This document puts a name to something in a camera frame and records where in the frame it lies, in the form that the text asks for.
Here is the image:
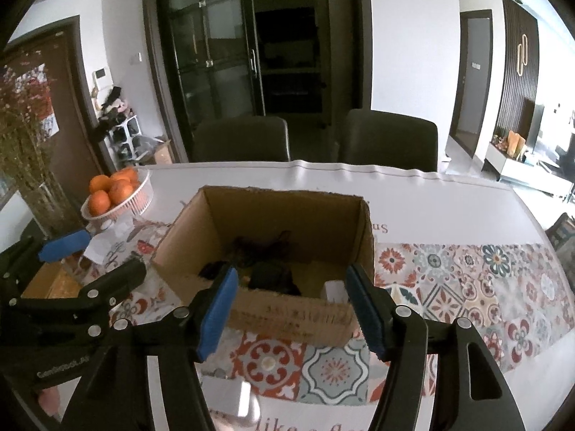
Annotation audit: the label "dark slatted wall panel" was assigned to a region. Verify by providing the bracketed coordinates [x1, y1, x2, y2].
[489, 0, 540, 144]

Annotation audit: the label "red wall poster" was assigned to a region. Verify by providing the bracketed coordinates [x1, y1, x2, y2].
[9, 63, 60, 138]

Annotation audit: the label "white television cabinet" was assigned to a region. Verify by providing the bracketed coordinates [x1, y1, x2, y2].
[482, 144, 575, 198]

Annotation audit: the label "dark dining chair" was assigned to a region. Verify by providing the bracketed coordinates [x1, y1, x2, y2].
[338, 108, 438, 172]
[192, 116, 290, 163]

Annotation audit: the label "television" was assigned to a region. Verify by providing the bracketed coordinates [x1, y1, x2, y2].
[528, 104, 575, 153]

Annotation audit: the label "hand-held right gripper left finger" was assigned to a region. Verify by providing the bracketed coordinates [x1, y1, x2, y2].
[58, 264, 240, 431]

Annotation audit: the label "yellow woven tissue box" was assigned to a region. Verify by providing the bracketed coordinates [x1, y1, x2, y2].
[20, 258, 82, 301]

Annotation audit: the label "dark framed glass door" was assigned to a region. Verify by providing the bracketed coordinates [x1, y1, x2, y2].
[143, 0, 371, 162]

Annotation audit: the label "white shoe rack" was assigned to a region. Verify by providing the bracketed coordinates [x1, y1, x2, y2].
[92, 86, 141, 167]

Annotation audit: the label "person's left hand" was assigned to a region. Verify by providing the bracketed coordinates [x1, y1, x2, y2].
[38, 388, 61, 420]

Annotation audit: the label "floral tissue pack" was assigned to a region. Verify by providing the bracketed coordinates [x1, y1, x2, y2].
[81, 218, 156, 274]

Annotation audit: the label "orange paper bags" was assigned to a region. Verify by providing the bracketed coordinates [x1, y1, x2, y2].
[505, 130, 527, 160]

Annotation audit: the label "glass vase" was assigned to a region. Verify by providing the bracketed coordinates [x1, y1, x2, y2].
[18, 180, 84, 238]

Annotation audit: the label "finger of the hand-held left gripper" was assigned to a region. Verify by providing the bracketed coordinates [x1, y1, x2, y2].
[4, 258, 148, 324]
[0, 229, 93, 279]

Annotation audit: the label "white fruit bowl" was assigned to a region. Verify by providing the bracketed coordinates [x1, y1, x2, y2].
[81, 168, 154, 222]

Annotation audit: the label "black power adapter with cable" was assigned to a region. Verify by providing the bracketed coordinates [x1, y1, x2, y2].
[225, 230, 295, 265]

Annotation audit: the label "brown wooden door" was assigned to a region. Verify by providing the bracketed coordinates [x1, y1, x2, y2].
[0, 15, 109, 207]

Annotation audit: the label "white cube charger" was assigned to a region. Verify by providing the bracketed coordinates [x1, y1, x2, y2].
[324, 279, 349, 302]

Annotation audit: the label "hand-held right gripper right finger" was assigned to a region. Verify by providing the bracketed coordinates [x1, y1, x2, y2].
[345, 263, 524, 431]

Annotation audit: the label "chair with plaid cloth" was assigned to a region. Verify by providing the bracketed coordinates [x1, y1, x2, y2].
[543, 213, 575, 261]

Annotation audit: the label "dark hallway doorway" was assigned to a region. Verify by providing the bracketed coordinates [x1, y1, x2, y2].
[449, 9, 494, 158]

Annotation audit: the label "brown cardboard box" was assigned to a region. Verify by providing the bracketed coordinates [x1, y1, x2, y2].
[152, 185, 376, 346]

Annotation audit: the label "gold wall ornament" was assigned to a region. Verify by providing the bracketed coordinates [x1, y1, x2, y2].
[516, 33, 528, 77]

